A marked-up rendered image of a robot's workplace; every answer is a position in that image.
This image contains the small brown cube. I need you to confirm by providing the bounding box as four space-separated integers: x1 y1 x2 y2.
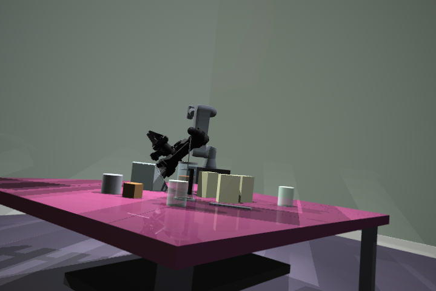
122 182 143 199

